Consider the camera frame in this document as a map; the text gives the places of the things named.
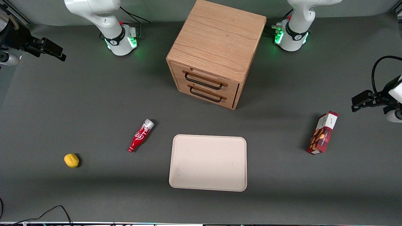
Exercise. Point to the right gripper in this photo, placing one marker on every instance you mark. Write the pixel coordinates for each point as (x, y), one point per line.
(16, 37)

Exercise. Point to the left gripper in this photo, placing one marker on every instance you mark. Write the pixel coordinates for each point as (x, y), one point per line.
(385, 92)

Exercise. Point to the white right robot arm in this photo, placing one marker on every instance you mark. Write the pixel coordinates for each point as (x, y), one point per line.
(116, 40)

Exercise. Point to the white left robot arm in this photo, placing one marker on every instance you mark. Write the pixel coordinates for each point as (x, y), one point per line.
(293, 37)

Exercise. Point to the wooden drawer cabinet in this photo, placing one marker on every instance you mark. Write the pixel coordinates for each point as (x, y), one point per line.
(220, 37)

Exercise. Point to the red cookie box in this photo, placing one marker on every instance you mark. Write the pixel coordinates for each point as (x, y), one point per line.
(323, 135)

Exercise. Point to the yellow lemon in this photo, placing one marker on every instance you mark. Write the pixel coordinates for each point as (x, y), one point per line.
(71, 160)

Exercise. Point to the red cola bottle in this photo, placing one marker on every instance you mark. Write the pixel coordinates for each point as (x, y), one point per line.
(140, 135)

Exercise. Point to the beige plastic tray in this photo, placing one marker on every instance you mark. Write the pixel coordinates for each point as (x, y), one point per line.
(208, 163)

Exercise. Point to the grey aluminium frame rail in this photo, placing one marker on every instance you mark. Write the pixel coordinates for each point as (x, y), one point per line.
(19, 12)

